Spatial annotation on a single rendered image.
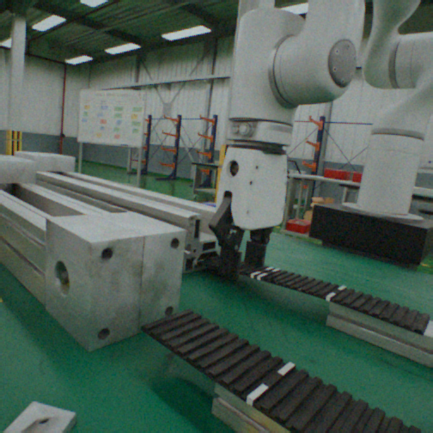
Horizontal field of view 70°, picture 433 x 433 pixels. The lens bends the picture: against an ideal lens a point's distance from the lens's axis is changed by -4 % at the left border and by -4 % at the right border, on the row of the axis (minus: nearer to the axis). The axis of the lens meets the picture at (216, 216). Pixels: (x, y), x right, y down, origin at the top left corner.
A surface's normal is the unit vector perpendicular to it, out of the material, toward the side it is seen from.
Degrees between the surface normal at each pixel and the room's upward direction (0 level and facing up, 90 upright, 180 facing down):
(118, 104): 90
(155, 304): 90
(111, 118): 90
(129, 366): 0
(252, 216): 89
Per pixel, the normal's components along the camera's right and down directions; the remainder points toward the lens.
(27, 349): 0.11, -0.98
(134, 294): 0.75, 0.20
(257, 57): -0.74, -0.03
